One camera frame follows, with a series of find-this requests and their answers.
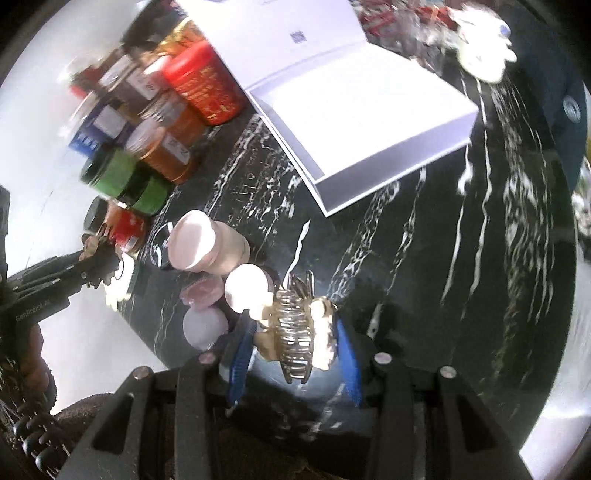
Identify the red sauce jar black lid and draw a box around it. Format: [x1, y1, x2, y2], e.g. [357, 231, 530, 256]
[83, 196, 147, 254]

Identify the purple round compact jar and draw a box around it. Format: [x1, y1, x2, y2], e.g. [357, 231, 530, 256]
[182, 306, 228, 351]

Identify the gold metal hair claw clip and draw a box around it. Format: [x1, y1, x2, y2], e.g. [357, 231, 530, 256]
[254, 270, 338, 384]

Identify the lavender gift box with lid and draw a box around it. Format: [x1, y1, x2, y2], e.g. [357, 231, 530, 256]
[182, 0, 479, 215]

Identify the black beaded hair clip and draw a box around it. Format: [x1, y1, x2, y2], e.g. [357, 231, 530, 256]
[79, 223, 121, 289]

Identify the dark brown label jar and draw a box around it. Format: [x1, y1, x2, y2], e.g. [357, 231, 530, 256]
[98, 54, 166, 115]

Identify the lower green jar black lid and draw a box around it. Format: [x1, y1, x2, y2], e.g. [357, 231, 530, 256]
[118, 173, 173, 216]

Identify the gold foil snack bag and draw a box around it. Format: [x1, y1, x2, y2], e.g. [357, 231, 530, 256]
[154, 18, 205, 57]

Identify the small white round jar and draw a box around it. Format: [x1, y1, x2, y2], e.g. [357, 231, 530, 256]
[224, 264, 274, 317]

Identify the orange powder plastic jar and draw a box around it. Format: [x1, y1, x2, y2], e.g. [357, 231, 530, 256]
[124, 118, 197, 185]

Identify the red patterned packet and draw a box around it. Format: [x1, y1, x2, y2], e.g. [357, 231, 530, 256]
[351, 1, 459, 41]

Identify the pink round compact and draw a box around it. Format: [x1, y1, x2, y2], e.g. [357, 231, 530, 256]
[179, 275, 224, 310]

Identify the blue label jar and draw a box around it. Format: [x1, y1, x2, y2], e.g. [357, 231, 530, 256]
[67, 101, 133, 156]

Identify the green jar black lid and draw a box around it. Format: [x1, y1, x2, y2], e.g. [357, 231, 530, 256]
[118, 173, 173, 216]
[80, 147, 137, 198]

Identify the white ceramic figurine mug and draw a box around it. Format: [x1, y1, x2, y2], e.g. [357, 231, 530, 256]
[449, 2, 517, 85]

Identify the upper green jar black lid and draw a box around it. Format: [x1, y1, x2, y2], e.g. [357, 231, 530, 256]
[80, 147, 137, 198]

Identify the red tin canister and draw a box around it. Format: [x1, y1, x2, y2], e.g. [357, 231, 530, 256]
[162, 40, 245, 126]

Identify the large white cream jar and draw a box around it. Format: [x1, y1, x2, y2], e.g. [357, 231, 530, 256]
[167, 210, 250, 276]

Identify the dark navy cap with badge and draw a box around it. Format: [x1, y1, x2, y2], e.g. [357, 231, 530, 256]
[503, 6, 588, 190]

